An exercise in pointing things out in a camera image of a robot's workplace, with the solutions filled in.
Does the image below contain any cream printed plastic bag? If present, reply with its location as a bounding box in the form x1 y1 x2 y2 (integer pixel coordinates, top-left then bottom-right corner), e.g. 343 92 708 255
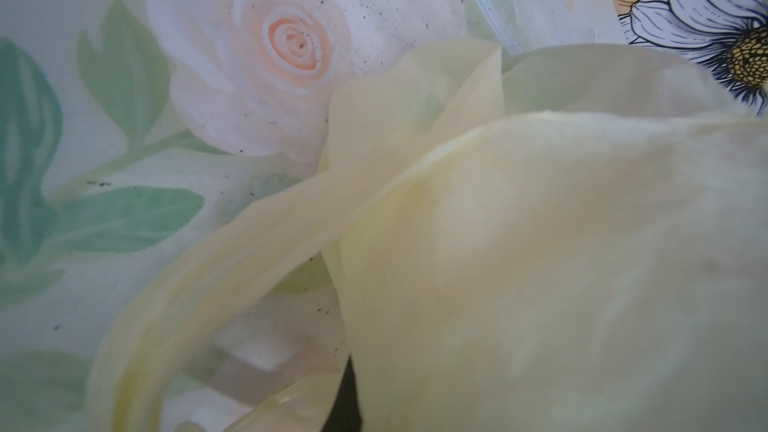
86 39 767 431

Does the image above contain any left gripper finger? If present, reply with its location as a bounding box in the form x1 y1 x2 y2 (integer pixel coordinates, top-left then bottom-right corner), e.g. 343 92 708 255
321 357 362 432

